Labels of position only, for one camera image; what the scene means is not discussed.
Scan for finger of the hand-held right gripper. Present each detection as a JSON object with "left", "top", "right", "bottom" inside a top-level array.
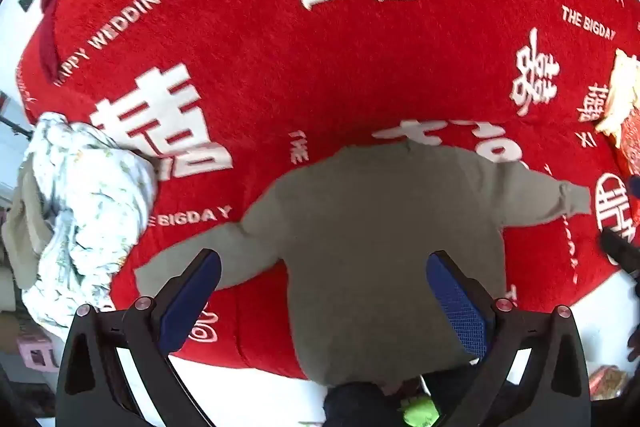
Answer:
[{"left": 599, "top": 227, "right": 640, "bottom": 280}]

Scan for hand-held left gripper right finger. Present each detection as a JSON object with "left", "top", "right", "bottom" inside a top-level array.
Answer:
[{"left": 426, "top": 250, "right": 594, "bottom": 427}]

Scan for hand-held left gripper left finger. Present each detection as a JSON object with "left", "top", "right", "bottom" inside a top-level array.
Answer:
[{"left": 55, "top": 249, "right": 223, "bottom": 427}]

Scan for grey sweater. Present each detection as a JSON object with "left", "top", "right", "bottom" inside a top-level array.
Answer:
[{"left": 135, "top": 142, "right": 593, "bottom": 390}]

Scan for green object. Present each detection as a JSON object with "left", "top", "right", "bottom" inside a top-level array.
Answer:
[{"left": 402, "top": 394, "right": 442, "bottom": 427}]

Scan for white floral cloth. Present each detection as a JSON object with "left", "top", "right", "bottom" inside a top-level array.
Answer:
[{"left": 20, "top": 112, "right": 160, "bottom": 342}]

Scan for red patterned box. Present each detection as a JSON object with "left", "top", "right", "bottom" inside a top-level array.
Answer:
[{"left": 589, "top": 366, "right": 632, "bottom": 402}]

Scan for person's dark pants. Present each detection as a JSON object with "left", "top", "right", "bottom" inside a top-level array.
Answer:
[{"left": 322, "top": 382, "right": 407, "bottom": 427}]

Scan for pink stool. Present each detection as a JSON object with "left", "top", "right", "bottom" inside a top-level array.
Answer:
[{"left": 17, "top": 336, "right": 64, "bottom": 374}]

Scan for beige cloth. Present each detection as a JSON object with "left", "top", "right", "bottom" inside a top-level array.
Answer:
[{"left": 2, "top": 157, "right": 57, "bottom": 294}]

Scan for red printed blanket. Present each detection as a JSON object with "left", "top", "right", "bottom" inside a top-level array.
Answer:
[{"left": 15, "top": 0, "right": 640, "bottom": 380}]

